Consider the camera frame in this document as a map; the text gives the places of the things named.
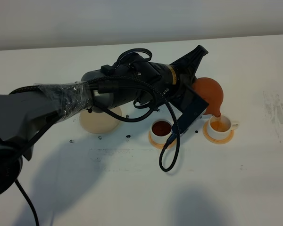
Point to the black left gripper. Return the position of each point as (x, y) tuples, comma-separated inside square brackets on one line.
[(183, 76)]

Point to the brown clay teapot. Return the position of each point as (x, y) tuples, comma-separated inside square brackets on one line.
[(211, 91)]

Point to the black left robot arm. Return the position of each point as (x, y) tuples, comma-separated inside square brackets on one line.
[(129, 90)]

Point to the beige round teapot coaster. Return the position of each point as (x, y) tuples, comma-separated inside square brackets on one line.
[(98, 123)]

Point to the orange coaster right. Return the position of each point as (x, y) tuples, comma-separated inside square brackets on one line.
[(215, 137)]

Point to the orange coaster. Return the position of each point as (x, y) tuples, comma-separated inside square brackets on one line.
[(160, 146), (215, 137)]

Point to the white teacup left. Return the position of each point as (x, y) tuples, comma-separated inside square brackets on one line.
[(160, 130)]

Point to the white teacup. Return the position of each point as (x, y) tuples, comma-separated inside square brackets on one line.
[(160, 130), (222, 124)]

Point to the white teacup right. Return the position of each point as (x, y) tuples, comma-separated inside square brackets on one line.
[(222, 124)]

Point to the orange coaster left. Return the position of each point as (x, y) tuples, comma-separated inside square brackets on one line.
[(160, 146)]

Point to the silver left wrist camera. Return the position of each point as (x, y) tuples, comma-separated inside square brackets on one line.
[(191, 105)]

